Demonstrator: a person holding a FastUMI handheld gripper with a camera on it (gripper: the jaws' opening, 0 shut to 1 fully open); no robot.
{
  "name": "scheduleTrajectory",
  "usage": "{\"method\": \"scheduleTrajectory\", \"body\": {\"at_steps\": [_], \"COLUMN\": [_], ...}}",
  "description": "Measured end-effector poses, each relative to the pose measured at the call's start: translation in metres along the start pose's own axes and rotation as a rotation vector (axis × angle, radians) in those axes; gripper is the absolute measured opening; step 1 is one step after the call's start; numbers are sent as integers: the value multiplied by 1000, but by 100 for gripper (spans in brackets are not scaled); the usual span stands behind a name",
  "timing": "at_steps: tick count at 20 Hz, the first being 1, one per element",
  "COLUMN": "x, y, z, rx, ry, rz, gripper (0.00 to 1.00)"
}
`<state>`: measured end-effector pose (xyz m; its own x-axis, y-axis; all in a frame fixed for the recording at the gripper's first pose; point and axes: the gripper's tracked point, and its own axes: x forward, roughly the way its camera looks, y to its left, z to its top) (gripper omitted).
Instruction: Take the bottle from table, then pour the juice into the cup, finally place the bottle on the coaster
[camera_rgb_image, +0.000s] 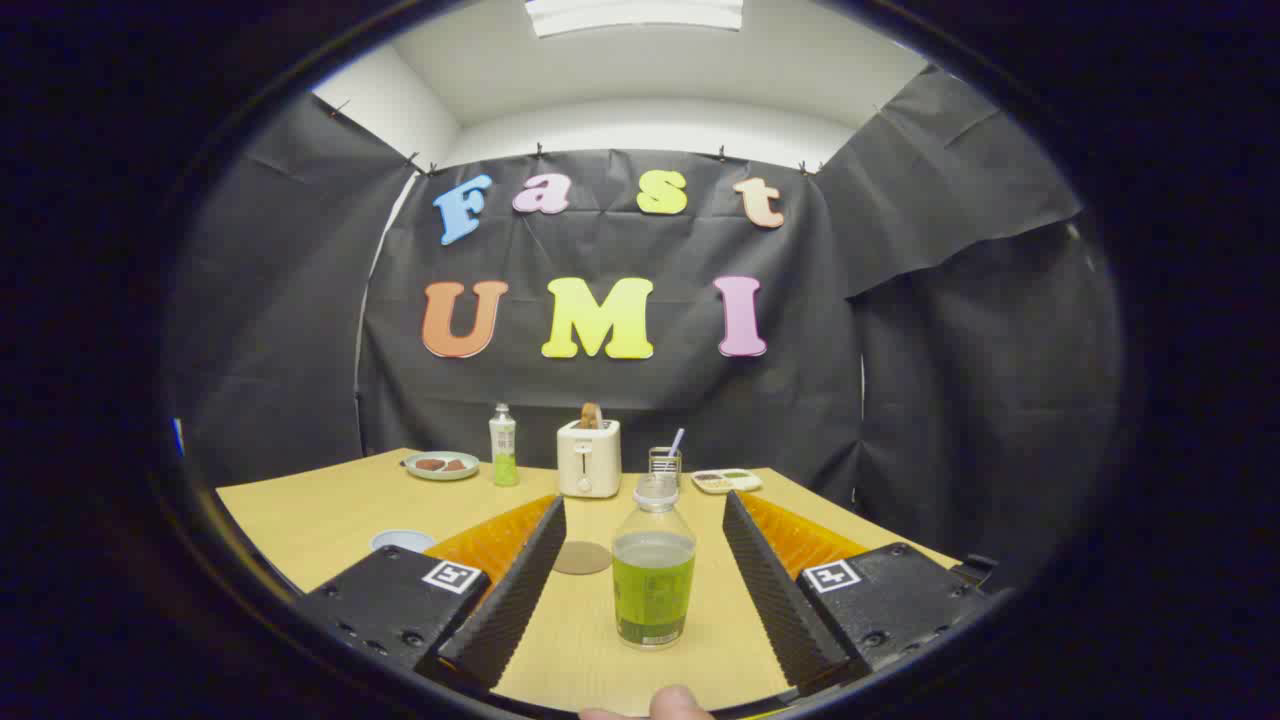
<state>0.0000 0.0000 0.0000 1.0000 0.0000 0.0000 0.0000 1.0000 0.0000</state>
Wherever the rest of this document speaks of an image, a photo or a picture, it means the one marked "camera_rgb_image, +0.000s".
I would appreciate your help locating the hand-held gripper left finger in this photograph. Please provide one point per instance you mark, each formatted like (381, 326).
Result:
(515, 600)

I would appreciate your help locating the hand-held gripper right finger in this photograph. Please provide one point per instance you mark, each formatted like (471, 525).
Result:
(780, 600)

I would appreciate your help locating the round brown coaster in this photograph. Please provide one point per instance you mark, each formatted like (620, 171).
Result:
(580, 558)

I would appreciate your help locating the clear juice bottle green label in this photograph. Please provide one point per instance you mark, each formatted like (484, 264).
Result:
(653, 590)

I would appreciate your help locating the pale blue cup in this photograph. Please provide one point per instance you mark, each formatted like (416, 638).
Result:
(400, 540)

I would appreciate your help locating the small white green drink bottle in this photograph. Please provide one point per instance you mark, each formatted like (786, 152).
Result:
(503, 450)

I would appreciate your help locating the white divided dish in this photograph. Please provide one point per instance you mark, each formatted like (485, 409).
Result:
(727, 481)

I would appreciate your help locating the pale green plate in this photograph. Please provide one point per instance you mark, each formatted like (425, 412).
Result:
(440, 474)

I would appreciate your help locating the white toaster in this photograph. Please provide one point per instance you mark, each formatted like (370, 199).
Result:
(588, 460)

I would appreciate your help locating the purple straw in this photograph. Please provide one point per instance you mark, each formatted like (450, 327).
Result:
(677, 442)

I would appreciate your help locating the brown bread slice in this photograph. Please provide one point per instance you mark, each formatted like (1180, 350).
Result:
(591, 415)

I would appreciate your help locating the wooden table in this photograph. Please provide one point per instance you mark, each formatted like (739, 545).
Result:
(320, 520)

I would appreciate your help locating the ceiling light panel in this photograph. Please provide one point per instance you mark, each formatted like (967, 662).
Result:
(635, 15)

